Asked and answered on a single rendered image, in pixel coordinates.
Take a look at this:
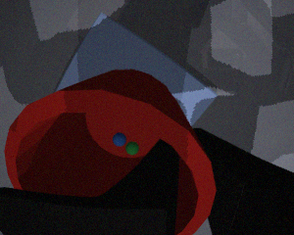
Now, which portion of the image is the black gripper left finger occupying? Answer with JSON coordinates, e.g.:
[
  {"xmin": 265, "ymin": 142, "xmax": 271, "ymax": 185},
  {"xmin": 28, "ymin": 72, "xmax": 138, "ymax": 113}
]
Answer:
[{"xmin": 0, "ymin": 138, "xmax": 179, "ymax": 235}]

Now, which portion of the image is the blue marble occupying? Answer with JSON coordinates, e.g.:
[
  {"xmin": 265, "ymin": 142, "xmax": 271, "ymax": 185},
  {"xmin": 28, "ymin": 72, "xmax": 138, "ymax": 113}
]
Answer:
[{"xmin": 113, "ymin": 132, "xmax": 126, "ymax": 146}]

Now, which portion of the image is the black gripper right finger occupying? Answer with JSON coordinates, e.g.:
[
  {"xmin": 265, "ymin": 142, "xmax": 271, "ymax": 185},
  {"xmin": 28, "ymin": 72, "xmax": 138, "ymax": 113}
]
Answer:
[{"xmin": 193, "ymin": 128, "xmax": 294, "ymax": 235}]

